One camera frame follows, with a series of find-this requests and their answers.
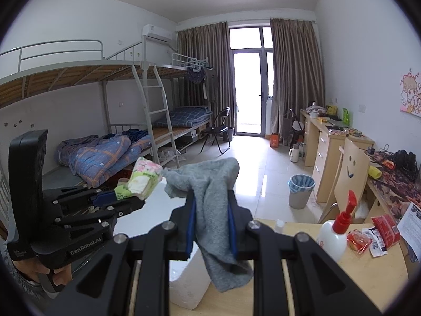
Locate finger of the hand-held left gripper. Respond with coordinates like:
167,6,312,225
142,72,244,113
54,197,146,228
42,186,118,206

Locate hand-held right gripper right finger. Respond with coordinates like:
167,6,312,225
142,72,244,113
227,189,385,316

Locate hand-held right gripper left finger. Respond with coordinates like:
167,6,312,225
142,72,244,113
49,189,198,316

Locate white foam box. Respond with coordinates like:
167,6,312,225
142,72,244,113
115,178,213,310

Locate floral tissue pack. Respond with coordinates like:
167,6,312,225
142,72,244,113
114,157,164,201

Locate grey cloth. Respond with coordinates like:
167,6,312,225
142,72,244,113
164,157,254,293

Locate person's left forearm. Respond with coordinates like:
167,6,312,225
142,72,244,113
0,244,45,305

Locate person's left hand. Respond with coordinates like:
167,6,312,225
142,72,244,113
18,261,68,292

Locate blue starry quilt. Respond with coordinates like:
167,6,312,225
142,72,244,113
55,134,152,187

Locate grey trash bin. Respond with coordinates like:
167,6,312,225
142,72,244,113
288,174,315,209

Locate grey metal bunk bed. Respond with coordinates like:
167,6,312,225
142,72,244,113
151,53,214,159
0,39,181,211

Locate white lotion bottle red pump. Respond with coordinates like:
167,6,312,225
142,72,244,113
316,190,357,263

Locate grey metal ladder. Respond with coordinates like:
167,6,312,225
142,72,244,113
132,64,181,169

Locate black folding chair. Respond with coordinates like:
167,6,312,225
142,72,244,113
200,107,233,155

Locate blue plaid bedding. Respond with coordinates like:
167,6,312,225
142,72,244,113
153,106,213,129

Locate light wooden desk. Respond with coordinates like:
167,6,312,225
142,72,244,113
300,110,375,203

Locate black folded trolley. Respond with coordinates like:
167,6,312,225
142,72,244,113
283,108,305,146

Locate small red snack packet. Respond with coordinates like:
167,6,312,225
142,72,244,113
347,230,371,255

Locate wooden chair with smiley face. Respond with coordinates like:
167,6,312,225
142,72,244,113
317,137,371,224

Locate white snack packet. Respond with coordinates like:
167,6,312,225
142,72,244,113
362,227,389,257

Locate dark hanging clothes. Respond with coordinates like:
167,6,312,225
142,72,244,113
186,66,218,103

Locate glass balcony door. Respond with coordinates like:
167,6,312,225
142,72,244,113
229,24,273,136

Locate large red snack packet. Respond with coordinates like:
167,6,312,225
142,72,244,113
372,215,402,249

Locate brown curtain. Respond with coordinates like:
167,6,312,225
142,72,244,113
177,22,236,130
270,18,326,146

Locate white air conditioner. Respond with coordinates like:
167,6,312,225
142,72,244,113
142,24,175,43

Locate printed paper sheet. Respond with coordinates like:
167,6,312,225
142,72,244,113
396,202,421,264

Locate black headphones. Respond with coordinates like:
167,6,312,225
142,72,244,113
395,150,420,181

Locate pink wall poster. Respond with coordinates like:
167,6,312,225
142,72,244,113
399,68,421,116

